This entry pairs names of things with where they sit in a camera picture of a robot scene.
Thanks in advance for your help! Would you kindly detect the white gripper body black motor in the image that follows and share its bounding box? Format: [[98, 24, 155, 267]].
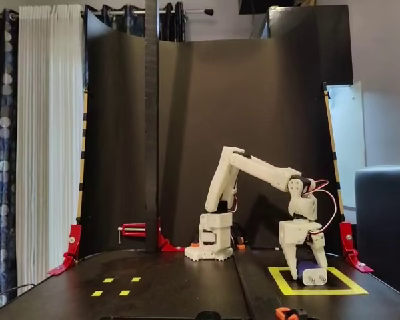
[[279, 219, 322, 248]]

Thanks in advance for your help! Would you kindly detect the white fixed gripper jaw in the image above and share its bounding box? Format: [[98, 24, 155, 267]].
[[281, 245, 299, 281]]

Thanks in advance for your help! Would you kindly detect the white moving gripper jaw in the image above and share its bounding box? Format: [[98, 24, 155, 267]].
[[307, 232, 329, 272]]

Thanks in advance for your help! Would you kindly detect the blue white charger block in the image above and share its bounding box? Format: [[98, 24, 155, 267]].
[[296, 261, 329, 288]]

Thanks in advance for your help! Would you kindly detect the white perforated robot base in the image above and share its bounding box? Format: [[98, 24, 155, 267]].
[[184, 245, 235, 263]]

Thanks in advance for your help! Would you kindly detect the yellow tape square outline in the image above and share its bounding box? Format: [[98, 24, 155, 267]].
[[267, 265, 369, 297]]

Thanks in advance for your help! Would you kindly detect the dark blue armchair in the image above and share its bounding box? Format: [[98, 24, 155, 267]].
[[354, 163, 400, 296]]

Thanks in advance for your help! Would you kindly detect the yellow black striped stick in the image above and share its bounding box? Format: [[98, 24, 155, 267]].
[[75, 89, 89, 225], [322, 81, 346, 224]]

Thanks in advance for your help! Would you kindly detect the white cabinet door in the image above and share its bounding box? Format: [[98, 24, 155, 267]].
[[325, 81, 367, 214]]

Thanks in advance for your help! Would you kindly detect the black backdrop sheet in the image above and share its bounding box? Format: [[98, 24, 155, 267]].
[[79, 4, 354, 261]]

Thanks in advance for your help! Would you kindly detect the red screw clamp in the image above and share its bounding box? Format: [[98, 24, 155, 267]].
[[117, 222, 148, 245]]

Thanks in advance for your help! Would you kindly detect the black vertical pole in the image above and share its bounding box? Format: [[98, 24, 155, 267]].
[[144, 0, 161, 255]]

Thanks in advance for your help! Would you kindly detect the dark blue curtain panel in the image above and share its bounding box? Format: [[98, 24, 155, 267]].
[[99, 1, 187, 43]]

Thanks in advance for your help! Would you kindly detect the metal curtain rod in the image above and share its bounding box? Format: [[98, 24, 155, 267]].
[[81, 9, 215, 17]]

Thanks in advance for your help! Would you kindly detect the white pleated curtain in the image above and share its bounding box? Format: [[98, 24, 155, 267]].
[[15, 3, 87, 296]]

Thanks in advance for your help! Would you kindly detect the dark blue dotted curtain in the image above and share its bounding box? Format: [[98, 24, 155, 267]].
[[0, 8, 20, 309]]

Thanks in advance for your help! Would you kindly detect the red corner bracket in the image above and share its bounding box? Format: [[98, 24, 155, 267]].
[[46, 223, 83, 277], [339, 221, 375, 275]]

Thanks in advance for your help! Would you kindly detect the red white wrist cable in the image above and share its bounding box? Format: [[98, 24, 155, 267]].
[[301, 179, 338, 233]]

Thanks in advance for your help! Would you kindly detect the red white shoulder cable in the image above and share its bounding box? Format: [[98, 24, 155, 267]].
[[230, 185, 240, 215]]

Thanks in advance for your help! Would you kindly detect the red pole base bracket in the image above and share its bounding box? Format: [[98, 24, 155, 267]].
[[157, 215, 187, 253]]

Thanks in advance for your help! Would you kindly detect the thin black floor cable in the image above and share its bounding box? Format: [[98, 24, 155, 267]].
[[0, 283, 37, 303]]

